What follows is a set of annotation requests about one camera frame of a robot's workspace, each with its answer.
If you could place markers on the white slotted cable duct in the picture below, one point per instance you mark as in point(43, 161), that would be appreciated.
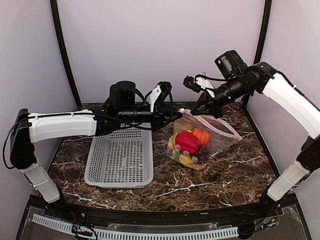
point(117, 231)

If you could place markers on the white cauliflower with leaves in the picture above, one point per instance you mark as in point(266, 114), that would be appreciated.
point(175, 155)

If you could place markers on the red bell pepper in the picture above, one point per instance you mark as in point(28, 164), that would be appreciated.
point(187, 142)

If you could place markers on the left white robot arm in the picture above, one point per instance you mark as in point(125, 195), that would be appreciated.
point(30, 128)

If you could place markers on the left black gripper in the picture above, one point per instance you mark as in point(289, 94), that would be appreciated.
point(160, 117)

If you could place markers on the yellow squash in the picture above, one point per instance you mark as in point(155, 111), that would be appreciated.
point(187, 161)
point(172, 141)

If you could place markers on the black curved front rail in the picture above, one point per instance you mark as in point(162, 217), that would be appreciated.
point(95, 216)

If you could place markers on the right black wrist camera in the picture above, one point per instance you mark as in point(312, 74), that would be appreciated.
point(231, 65)

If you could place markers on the white perforated plastic basket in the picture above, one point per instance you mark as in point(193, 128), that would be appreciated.
point(121, 160)

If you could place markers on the left black frame post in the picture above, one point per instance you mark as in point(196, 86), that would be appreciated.
point(63, 52)

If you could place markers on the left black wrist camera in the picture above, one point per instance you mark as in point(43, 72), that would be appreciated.
point(122, 94)

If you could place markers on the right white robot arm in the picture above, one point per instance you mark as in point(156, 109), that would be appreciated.
point(274, 85)

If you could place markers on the small orange pumpkin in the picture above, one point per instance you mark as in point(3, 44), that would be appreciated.
point(202, 135)

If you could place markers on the clear zip top bag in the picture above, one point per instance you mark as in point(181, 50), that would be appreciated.
point(222, 134)

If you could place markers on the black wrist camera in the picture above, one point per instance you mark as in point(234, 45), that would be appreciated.
point(231, 65)
point(122, 94)

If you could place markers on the black frame post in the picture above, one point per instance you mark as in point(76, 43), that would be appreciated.
point(63, 52)
point(263, 31)

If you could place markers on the dark red grape bunch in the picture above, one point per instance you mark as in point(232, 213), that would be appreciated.
point(201, 156)

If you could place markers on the right black frame post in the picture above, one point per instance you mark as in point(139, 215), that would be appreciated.
point(263, 31)

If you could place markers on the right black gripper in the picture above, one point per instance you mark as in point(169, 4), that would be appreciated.
point(211, 107)

